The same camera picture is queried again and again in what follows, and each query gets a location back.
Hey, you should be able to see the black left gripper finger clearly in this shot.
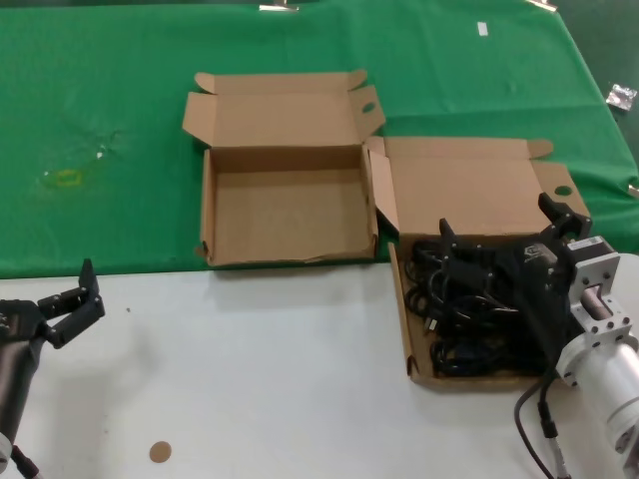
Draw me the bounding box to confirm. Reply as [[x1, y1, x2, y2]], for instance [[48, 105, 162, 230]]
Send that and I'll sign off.
[[37, 257, 107, 350]]

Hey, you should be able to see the cardboard box with oval hole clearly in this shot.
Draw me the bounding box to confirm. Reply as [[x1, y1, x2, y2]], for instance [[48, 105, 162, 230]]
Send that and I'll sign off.
[[180, 69, 386, 268]]

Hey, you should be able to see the cardboard box with round hole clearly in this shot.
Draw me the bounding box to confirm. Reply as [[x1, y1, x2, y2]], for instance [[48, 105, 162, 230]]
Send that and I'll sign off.
[[365, 135, 593, 395]]

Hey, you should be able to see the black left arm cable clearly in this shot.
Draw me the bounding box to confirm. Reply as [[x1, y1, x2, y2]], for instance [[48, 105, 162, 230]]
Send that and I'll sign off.
[[9, 443, 42, 479]]

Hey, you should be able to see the black power cable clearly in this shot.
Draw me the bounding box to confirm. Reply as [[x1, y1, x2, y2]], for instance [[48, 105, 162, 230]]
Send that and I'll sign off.
[[429, 331, 546, 379], [448, 293, 530, 346], [403, 239, 451, 333]]

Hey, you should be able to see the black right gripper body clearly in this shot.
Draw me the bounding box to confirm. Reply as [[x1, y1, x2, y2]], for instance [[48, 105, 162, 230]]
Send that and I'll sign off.
[[492, 231, 581, 361]]

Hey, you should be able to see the robot cable with silver connector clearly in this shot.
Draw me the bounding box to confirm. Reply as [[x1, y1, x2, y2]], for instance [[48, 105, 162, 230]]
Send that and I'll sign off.
[[536, 383, 572, 479]]

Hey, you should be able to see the dark grey robot cable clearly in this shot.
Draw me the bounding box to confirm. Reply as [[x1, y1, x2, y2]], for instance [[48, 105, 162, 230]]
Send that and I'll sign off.
[[513, 366, 561, 479]]

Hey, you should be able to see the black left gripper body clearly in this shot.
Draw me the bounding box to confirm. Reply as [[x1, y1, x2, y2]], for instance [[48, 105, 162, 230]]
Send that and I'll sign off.
[[0, 297, 52, 440]]

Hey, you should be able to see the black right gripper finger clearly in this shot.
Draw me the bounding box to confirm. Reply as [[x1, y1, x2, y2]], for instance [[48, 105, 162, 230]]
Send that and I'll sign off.
[[536, 191, 592, 250], [437, 217, 496, 292]]

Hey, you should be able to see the green table cloth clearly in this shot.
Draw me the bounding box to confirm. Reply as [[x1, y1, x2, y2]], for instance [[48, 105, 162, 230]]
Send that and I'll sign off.
[[0, 0, 639, 278]]

